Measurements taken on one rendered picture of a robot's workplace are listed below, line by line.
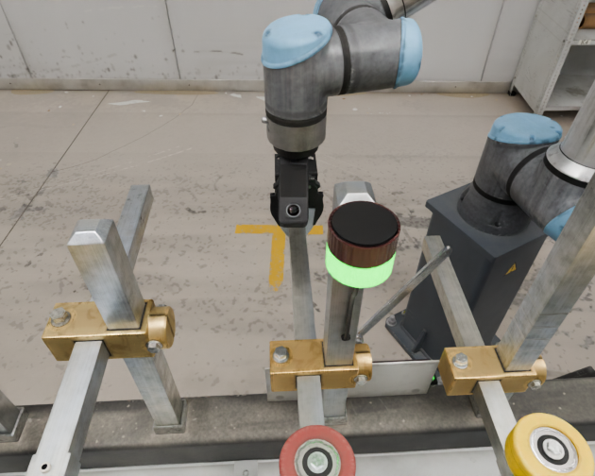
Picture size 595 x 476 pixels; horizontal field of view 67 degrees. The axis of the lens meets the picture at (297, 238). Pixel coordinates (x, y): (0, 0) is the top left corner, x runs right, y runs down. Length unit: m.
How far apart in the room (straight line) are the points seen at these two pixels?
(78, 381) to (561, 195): 0.90
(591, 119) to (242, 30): 2.40
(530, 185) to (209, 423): 0.80
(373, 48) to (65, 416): 0.55
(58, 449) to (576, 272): 0.55
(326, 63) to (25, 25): 3.01
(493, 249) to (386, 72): 0.68
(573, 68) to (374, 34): 2.97
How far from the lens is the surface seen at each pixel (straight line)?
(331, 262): 0.39
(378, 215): 0.38
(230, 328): 1.72
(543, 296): 0.60
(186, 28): 3.14
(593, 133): 1.01
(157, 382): 0.65
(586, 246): 0.54
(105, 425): 0.82
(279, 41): 0.61
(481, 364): 0.70
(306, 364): 0.61
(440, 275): 0.80
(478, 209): 1.24
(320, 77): 0.62
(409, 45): 0.67
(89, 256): 0.47
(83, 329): 0.57
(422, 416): 0.79
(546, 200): 1.06
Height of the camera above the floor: 1.40
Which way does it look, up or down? 44 degrees down
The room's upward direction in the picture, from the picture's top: straight up
